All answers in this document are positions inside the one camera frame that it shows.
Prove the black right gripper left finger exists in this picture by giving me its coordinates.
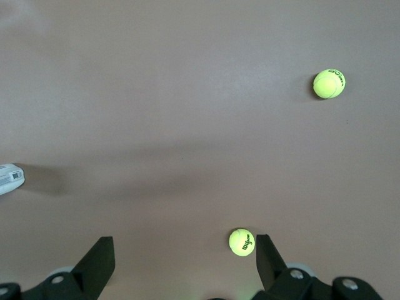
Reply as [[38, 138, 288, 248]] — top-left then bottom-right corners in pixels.
[[0, 236, 116, 300]]

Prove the white blue tennis ball can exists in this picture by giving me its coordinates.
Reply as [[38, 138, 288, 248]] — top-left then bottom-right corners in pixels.
[[0, 163, 26, 196]]

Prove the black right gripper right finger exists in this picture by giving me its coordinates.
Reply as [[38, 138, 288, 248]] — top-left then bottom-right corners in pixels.
[[254, 233, 384, 300]]

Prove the yellow-green tennis ball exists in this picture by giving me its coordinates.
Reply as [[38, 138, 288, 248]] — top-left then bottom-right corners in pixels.
[[228, 227, 256, 257], [312, 68, 346, 99]]

